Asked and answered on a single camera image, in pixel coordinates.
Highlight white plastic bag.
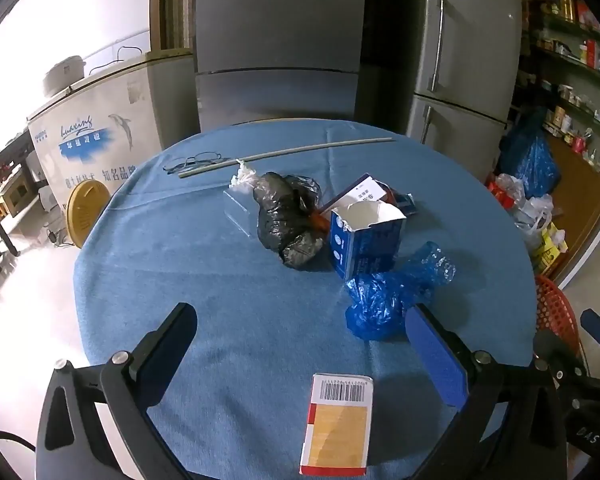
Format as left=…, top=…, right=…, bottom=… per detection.
left=228, top=159, right=259, bottom=196

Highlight silver refrigerator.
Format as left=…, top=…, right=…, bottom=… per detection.
left=407, top=0, right=524, bottom=148

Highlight long grey rod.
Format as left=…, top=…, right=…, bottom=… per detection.
left=178, top=137, right=396, bottom=179

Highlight wooden shelf unit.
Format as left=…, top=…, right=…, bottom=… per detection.
left=510, top=0, right=600, bottom=281

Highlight metal pot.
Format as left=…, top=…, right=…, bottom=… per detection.
left=42, top=55, right=87, bottom=96

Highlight black cable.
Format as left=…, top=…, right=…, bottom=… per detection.
left=0, top=430, right=38, bottom=461

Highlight white plastic bags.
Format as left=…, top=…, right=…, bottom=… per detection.
left=495, top=172, right=556, bottom=251

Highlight black plastic bag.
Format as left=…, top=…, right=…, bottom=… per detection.
left=256, top=171, right=327, bottom=272

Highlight eyeglasses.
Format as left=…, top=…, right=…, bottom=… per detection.
left=162, top=151, right=229, bottom=174

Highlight white chest freezer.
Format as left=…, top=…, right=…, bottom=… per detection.
left=27, top=49, right=198, bottom=206

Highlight row of shelf goods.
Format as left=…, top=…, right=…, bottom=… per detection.
left=522, top=0, right=600, bottom=176

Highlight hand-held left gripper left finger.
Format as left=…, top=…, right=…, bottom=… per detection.
left=36, top=302, right=199, bottom=480

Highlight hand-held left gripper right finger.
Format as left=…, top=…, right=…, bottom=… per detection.
left=405, top=304, right=568, bottom=480

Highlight clear plastic tray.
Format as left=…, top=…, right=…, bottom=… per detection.
left=223, top=187, right=262, bottom=239

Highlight grey panel cabinet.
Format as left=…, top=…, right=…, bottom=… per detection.
left=190, top=0, right=368, bottom=133

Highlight yellow round lid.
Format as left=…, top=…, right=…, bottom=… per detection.
left=66, top=178, right=112, bottom=250

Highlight torn blue milk carton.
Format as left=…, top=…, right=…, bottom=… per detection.
left=329, top=200, right=407, bottom=281

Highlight orange white cardboard box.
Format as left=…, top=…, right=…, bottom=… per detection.
left=300, top=373, right=375, bottom=477

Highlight red plastic basket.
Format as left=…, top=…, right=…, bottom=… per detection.
left=535, top=275, right=583, bottom=361

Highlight yellow shopping bag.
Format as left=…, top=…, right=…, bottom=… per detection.
left=534, top=222, right=568, bottom=273

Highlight large blue plastic bag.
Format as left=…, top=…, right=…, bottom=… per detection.
left=497, top=110, right=562, bottom=198

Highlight red shopping bag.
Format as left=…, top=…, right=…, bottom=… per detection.
left=486, top=180, right=517, bottom=211

